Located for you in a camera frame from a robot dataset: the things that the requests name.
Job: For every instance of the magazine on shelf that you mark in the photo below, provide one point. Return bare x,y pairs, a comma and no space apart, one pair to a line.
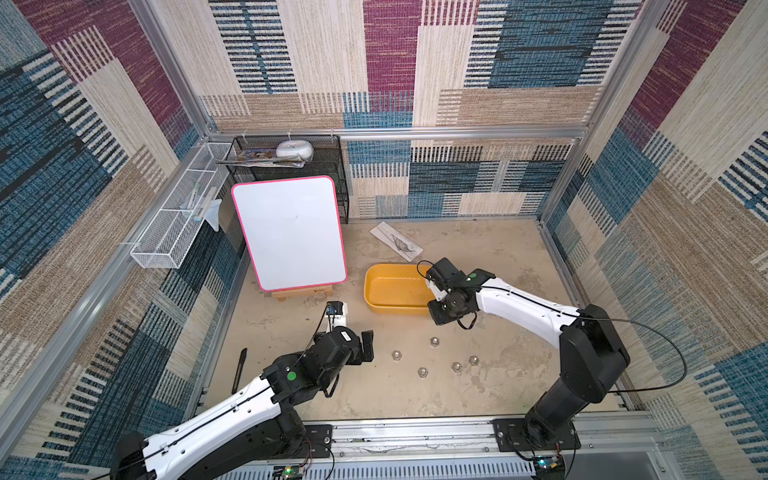
261,158

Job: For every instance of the pink framed whiteboard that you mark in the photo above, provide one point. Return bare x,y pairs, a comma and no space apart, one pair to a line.
293,232

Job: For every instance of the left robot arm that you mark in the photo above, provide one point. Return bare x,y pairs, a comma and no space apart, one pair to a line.
258,422

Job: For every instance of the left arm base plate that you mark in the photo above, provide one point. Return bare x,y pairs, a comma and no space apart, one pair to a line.
314,444

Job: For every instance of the black wire shelf rack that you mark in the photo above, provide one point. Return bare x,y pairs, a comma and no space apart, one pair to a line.
326,161

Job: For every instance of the yellow plastic storage box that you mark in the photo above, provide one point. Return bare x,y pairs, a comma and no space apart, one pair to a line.
396,289

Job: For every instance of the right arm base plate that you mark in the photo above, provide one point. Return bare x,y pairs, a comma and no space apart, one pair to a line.
517,434

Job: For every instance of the clear packet with card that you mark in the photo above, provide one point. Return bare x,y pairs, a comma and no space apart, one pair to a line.
400,244

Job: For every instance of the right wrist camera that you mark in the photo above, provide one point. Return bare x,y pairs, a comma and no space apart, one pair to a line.
443,277

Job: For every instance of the black marker pen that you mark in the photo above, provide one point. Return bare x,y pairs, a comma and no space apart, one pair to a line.
239,370

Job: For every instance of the white wire wall basket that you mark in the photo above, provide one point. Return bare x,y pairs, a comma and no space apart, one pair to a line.
189,205

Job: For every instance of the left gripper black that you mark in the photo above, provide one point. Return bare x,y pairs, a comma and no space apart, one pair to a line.
368,345

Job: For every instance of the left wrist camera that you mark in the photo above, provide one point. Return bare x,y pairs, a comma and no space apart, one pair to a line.
336,314

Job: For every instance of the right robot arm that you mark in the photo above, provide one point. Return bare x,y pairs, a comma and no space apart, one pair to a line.
590,353

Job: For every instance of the wooden whiteboard easel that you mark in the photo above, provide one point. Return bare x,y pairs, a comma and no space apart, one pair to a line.
283,295

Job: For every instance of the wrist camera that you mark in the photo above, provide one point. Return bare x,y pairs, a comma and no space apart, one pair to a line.
443,277
336,314

